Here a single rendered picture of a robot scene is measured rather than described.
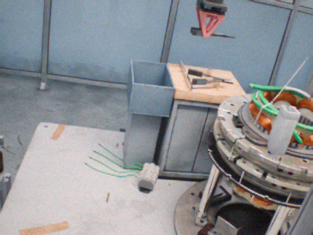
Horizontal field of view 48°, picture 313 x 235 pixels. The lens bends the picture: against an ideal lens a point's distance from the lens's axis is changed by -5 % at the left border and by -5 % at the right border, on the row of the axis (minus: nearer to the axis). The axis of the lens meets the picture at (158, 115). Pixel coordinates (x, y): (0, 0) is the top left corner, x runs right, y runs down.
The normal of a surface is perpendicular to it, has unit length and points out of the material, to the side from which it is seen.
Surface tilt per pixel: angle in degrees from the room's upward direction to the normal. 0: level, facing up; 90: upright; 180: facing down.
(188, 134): 90
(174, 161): 90
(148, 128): 90
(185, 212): 0
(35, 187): 0
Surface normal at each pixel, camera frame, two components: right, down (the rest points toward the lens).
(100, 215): 0.17, -0.86
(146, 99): 0.09, 0.49
